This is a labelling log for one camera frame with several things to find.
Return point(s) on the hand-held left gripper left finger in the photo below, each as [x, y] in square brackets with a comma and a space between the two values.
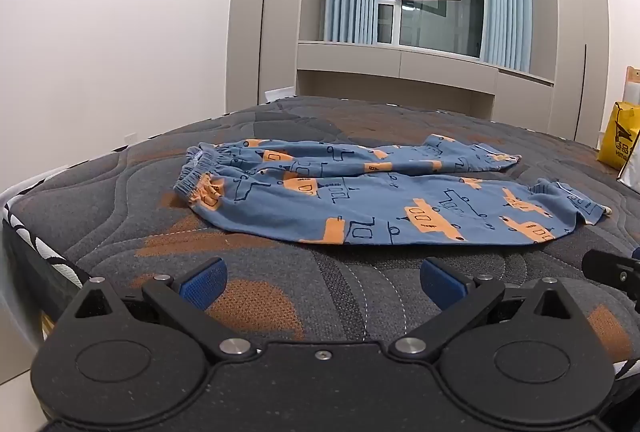
[202, 283]

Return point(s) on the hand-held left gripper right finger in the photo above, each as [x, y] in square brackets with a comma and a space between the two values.
[442, 281]

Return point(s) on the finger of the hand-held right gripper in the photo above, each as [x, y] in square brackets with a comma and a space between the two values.
[611, 270]

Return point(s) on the blue pants with orange print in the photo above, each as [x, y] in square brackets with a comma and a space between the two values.
[360, 207]

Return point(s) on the grey quilted mattress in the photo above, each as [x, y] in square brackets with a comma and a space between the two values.
[280, 272]

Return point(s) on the white plastic bag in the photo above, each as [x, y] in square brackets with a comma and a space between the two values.
[631, 179]

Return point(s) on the yellow bag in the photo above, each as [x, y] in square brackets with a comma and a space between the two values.
[620, 136]

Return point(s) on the wrapped wooden board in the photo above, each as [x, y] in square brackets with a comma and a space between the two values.
[633, 84]

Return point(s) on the white paper sheet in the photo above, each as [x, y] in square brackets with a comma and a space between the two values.
[278, 93]

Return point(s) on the beige window cabinet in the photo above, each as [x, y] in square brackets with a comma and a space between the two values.
[400, 69]

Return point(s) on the beige wardrobe with round hole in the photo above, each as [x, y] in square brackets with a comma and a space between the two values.
[575, 36]

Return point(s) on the beige wardrobe with dark groove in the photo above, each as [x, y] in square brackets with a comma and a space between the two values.
[270, 1]

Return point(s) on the white wall outlet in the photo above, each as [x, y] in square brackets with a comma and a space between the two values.
[130, 137]

